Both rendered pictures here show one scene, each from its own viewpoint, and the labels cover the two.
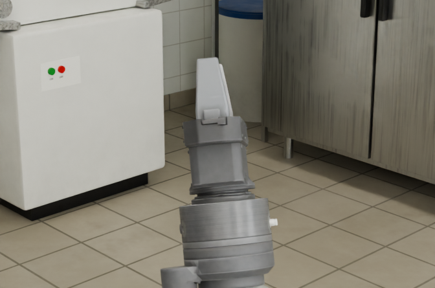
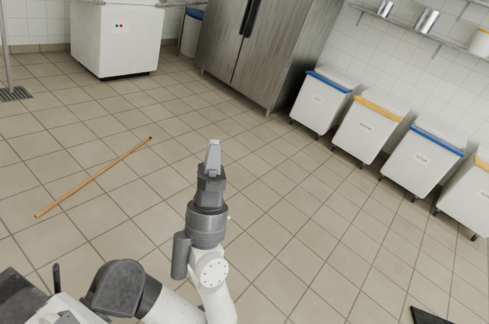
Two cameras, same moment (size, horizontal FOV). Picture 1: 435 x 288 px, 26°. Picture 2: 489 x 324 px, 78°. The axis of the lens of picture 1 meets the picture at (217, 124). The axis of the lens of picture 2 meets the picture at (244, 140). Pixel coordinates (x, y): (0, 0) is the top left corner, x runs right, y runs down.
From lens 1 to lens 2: 0.45 m
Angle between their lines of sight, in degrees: 23
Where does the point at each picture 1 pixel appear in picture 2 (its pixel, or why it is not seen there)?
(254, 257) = (219, 238)
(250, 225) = (220, 225)
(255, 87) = (193, 45)
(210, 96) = (212, 163)
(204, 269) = (195, 242)
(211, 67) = (216, 150)
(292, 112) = (206, 60)
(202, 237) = (197, 228)
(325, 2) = (227, 24)
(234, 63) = (188, 34)
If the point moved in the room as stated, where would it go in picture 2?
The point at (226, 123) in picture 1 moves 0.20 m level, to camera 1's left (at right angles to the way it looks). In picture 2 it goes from (220, 184) to (106, 170)
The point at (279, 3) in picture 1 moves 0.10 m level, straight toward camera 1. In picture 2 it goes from (209, 19) to (209, 20)
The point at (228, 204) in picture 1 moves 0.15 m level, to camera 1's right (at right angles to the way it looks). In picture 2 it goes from (212, 217) to (281, 223)
